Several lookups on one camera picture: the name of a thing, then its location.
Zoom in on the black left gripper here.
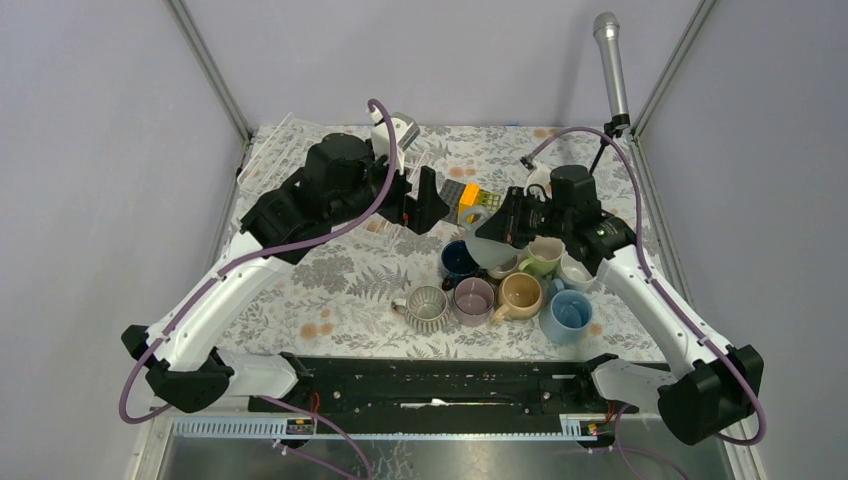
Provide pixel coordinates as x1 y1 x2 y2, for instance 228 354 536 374
329 141 451 234

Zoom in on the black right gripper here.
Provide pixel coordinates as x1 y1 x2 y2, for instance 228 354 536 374
475 186 571 246

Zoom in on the grey ceramic cup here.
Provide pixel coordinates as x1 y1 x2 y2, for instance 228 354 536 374
457 205 520 270

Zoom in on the cream brown steel tumbler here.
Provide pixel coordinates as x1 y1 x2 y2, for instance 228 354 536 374
486 257 520 283

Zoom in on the light green mug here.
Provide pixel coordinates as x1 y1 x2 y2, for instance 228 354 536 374
518 237 565 277

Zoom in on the dark blue mug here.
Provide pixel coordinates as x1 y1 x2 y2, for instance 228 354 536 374
440 240 480 291

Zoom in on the beige ceramic teapot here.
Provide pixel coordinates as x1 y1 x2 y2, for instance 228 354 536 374
491 272 543 324

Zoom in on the mauve pink cup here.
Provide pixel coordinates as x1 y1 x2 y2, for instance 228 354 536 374
451 277 496 327

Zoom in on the small white cup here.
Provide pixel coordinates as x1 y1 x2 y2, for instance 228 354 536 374
556 254 595 293

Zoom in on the beige ribbed cup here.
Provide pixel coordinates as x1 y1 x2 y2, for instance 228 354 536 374
391 286 450 334

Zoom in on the light blue cup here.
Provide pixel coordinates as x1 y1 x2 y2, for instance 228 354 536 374
539 278 594 345

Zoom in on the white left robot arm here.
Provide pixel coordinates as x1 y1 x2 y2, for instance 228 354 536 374
121 128 449 413

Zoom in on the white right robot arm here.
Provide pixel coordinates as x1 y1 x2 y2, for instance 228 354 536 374
458 165 766 445

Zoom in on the green lattice lego piece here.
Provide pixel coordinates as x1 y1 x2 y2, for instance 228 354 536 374
477 190 502 212

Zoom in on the grey lego baseplate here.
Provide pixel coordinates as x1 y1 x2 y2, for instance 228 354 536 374
439 179 467 225

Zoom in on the yellow lego block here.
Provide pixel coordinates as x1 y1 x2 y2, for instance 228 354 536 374
457 183 481 225

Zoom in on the floral table mat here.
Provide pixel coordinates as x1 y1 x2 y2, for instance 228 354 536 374
215 126 665 363

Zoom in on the silver microphone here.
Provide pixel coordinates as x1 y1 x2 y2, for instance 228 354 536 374
593 12 630 129

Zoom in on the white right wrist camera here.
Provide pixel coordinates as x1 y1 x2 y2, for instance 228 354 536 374
520 156 552 201

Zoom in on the white wire dish rack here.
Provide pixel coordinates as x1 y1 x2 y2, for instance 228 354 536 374
234 116 428 252

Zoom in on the grey slotted cable duct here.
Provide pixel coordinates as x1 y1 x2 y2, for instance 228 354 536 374
173 415 598 442

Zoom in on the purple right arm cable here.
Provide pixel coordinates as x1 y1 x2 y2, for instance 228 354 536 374
520 127 768 446

